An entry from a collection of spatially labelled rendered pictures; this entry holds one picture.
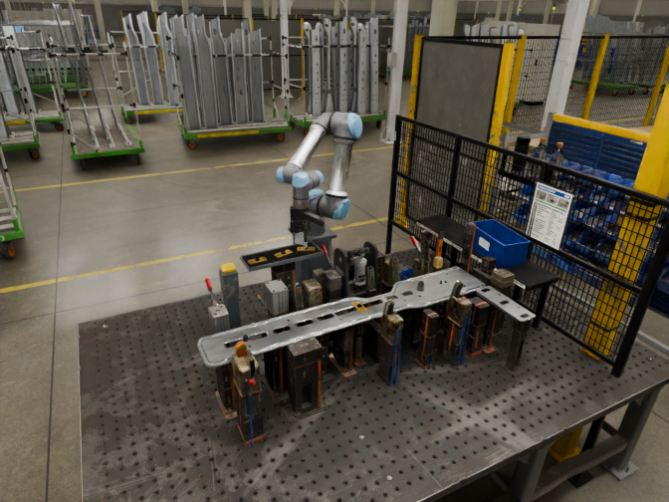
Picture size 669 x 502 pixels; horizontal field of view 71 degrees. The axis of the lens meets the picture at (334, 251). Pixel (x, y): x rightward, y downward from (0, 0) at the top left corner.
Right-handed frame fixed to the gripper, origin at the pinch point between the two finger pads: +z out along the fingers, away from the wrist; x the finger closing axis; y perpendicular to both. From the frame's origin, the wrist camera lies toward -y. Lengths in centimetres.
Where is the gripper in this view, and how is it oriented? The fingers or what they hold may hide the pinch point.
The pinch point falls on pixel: (306, 245)
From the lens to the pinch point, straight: 224.9
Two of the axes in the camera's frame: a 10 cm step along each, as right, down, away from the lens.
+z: -0.2, 8.9, 4.5
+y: -10.0, 0.1, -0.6
